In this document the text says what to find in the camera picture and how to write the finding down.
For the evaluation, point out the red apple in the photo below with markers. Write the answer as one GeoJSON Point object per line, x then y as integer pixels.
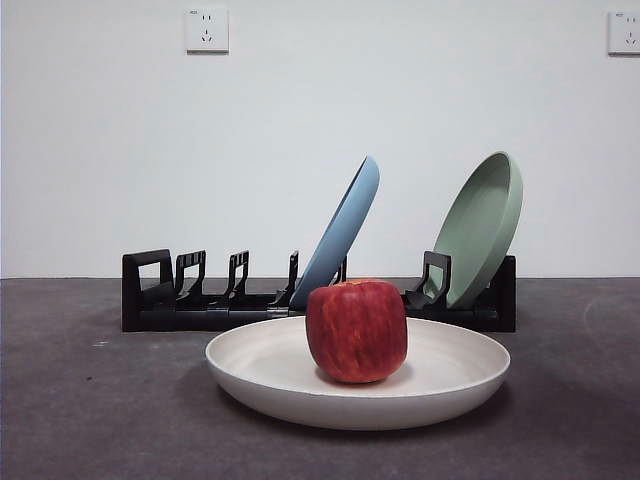
{"type": "Point", "coordinates": [355, 335]}

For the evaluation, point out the pale cream yellow plate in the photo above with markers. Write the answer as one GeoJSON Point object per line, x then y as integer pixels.
{"type": "Point", "coordinates": [260, 380]}

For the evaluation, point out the blue plate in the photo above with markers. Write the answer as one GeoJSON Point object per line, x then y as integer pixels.
{"type": "Point", "coordinates": [335, 235]}

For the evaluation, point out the green plate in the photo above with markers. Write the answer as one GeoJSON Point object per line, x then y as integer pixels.
{"type": "Point", "coordinates": [475, 235]}

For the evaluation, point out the black plate rack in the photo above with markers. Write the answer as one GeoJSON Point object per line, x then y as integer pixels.
{"type": "Point", "coordinates": [165, 320]}

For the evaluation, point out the white wall socket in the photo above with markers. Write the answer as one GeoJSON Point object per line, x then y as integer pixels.
{"type": "Point", "coordinates": [207, 30]}
{"type": "Point", "coordinates": [625, 32]}

